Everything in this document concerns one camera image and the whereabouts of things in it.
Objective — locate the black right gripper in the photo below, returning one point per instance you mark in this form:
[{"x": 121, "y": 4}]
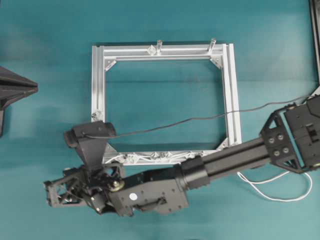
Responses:
[{"x": 72, "y": 190}]

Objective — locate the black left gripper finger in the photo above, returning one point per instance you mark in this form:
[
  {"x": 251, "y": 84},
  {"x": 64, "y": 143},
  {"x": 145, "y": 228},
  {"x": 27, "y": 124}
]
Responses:
[{"x": 14, "y": 87}]

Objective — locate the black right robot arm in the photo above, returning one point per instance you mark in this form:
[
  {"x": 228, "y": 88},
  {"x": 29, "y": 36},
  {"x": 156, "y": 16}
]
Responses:
[{"x": 290, "y": 139}]

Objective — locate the grey metal plate left edge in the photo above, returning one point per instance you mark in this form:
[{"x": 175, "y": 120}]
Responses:
[{"x": 2, "y": 117}]

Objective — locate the clear acrylic pin top middle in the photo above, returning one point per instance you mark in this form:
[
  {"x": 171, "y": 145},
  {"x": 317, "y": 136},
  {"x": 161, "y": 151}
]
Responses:
[{"x": 159, "y": 47}]

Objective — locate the clear acrylic pin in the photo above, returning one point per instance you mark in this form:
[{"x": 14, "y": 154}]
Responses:
[
  {"x": 159, "y": 47},
  {"x": 211, "y": 45}
]

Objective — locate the clear acrylic pin top right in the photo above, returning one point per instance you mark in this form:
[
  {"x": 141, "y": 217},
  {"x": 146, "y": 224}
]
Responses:
[{"x": 211, "y": 45}]

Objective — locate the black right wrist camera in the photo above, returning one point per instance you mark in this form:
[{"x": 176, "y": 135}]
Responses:
[{"x": 89, "y": 141}]

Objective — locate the grey metal bracket right edge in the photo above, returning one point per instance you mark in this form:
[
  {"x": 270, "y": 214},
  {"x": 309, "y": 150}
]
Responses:
[{"x": 316, "y": 91}]

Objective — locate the black metal rail top right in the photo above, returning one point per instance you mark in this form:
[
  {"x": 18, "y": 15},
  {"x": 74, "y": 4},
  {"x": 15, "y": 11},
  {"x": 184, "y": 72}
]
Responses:
[{"x": 314, "y": 6}]

